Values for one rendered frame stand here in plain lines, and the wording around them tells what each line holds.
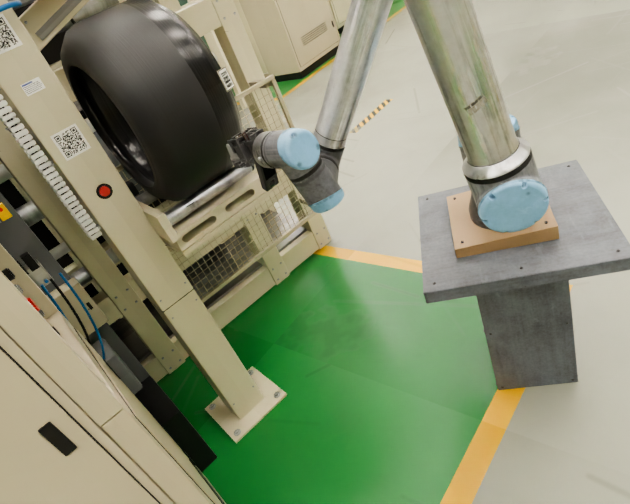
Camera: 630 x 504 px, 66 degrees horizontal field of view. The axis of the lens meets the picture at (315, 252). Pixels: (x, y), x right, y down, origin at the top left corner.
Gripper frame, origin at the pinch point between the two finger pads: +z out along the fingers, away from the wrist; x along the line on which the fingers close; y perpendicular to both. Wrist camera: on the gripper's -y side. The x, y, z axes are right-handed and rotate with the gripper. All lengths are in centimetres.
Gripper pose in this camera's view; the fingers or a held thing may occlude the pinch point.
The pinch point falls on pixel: (236, 158)
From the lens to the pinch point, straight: 143.9
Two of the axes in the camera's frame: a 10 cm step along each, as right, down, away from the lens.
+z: -5.7, -1.5, 8.1
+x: -7.1, 5.8, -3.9
